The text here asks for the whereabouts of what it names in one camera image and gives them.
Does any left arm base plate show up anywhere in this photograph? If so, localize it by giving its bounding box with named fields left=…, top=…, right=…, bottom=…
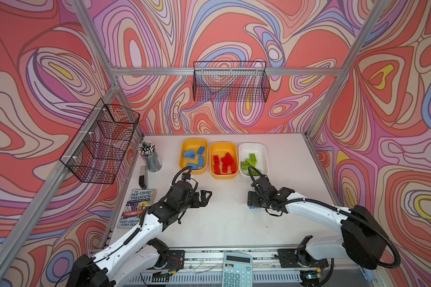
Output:
left=153, top=249, right=185, bottom=271

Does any red lego brick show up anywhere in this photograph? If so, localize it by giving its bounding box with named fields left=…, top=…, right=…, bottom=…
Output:
left=221, top=156, right=232, bottom=166
left=213, top=165, right=221, bottom=175
left=225, top=153, right=234, bottom=162
left=213, top=155, right=220, bottom=166
left=230, top=162, right=238, bottom=174
left=221, top=165, right=229, bottom=173

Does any left yellow plastic bin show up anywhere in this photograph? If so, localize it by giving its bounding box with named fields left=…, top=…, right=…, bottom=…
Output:
left=179, top=138, right=209, bottom=175

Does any left black wire basket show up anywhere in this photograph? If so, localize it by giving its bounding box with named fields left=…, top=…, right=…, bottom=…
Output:
left=59, top=99, right=140, bottom=184

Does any white plastic bin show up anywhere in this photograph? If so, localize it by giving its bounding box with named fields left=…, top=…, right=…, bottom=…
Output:
left=238, top=143, right=269, bottom=177

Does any treehouse paperback book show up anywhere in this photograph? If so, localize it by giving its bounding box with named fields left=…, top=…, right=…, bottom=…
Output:
left=117, top=189, right=156, bottom=229

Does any black wire basket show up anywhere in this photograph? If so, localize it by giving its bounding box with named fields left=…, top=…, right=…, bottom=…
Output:
left=192, top=60, right=271, bottom=103
left=59, top=99, right=140, bottom=184

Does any back black wire basket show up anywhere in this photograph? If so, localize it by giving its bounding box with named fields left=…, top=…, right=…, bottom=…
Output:
left=192, top=60, right=271, bottom=103

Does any yellow plastic bin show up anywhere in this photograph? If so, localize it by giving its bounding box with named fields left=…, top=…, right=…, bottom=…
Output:
left=179, top=138, right=209, bottom=175
left=209, top=142, right=241, bottom=179

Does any middle yellow plastic bin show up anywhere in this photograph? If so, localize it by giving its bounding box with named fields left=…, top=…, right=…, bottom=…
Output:
left=209, top=142, right=241, bottom=179

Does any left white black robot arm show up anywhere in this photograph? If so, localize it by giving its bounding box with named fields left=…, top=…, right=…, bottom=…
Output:
left=62, top=166, right=212, bottom=287

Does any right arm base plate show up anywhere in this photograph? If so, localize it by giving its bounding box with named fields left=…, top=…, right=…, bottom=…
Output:
left=274, top=249, right=329, bottom=269

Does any cup of pencils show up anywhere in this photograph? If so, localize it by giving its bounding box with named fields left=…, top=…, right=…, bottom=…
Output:
left=138, top=141, right=162, bottom=172

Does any teal desk calculator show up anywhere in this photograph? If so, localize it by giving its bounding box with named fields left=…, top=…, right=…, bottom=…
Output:
left=221, top=252, right=253, bottom=287

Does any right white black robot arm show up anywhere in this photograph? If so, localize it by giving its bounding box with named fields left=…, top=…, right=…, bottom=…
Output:
left=248, top=167, right=401, bottom=270

